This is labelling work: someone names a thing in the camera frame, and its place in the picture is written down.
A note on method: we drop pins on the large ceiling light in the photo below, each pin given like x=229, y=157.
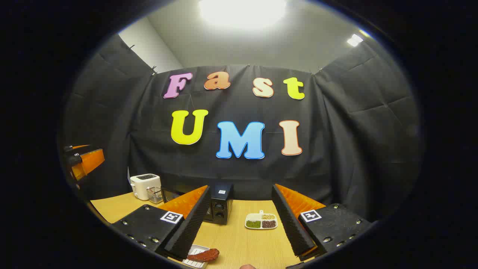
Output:
x=242, y=11

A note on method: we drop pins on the black electric oven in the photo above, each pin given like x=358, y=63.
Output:
x=222, y=209

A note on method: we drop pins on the small ceiling light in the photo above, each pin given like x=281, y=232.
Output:
x=354, y=40

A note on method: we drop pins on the white toaster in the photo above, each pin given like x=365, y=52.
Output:
x=143, y=185

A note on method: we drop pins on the clear utensil holder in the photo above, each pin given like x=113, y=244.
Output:
x=155, y=195

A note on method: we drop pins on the white divided dish with beans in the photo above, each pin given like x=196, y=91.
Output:
x=257, y=216

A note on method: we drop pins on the reddish brown meat slice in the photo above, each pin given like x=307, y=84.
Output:
x=205, y=255

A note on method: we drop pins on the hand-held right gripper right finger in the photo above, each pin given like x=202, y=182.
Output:
x=291, y=224

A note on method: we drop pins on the black backdrop cloth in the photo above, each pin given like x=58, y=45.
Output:
x=336, y=149

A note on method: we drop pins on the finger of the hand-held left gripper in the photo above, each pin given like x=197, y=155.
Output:
x=80, y=147
x=91, y=161

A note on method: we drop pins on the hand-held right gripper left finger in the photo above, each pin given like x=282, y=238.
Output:
x=192, y=228

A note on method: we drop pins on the small white plate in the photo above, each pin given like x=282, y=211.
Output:
x=194, y=264

